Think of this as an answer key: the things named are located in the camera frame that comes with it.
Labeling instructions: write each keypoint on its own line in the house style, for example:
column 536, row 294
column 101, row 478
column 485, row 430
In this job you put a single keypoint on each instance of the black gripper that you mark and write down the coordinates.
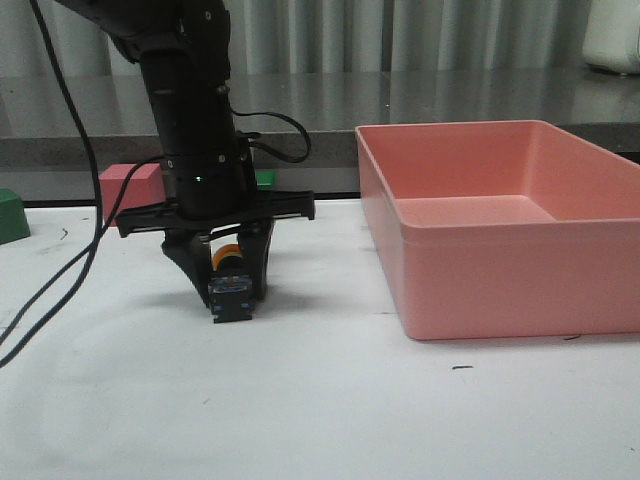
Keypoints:
column 210, row 191

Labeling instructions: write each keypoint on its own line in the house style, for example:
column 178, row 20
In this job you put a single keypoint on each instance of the yellow push button switch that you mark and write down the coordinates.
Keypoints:
column 230, row 288

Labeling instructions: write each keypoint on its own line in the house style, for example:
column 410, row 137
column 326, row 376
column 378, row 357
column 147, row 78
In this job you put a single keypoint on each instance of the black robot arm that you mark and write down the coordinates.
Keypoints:
column 181, row 48

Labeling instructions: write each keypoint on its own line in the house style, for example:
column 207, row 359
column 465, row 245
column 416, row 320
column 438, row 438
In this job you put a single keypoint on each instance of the green cube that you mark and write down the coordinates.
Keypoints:
column 265, row 179

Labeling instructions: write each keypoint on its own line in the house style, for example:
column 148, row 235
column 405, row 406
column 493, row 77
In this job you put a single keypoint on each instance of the pink cube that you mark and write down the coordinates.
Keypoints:
column 144, row 188

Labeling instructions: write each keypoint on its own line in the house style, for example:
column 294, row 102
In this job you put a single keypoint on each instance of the grey counter shelf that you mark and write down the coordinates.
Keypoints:
column 43, row 159

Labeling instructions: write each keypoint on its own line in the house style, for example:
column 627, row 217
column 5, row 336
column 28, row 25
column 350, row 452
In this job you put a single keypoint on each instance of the green block at left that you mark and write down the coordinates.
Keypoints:
column 13, row 222

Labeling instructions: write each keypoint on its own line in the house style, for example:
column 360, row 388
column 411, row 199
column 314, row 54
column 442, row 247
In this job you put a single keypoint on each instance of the grey curtain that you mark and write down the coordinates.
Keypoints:
column 96, row 38

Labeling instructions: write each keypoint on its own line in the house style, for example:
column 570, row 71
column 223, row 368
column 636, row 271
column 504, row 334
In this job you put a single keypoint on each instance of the pink plastic bin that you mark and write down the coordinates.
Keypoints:
column 502, row 229

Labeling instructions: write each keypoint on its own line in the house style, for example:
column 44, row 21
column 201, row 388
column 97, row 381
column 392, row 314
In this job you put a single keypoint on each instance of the white appliance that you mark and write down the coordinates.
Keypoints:
column 611, row 39

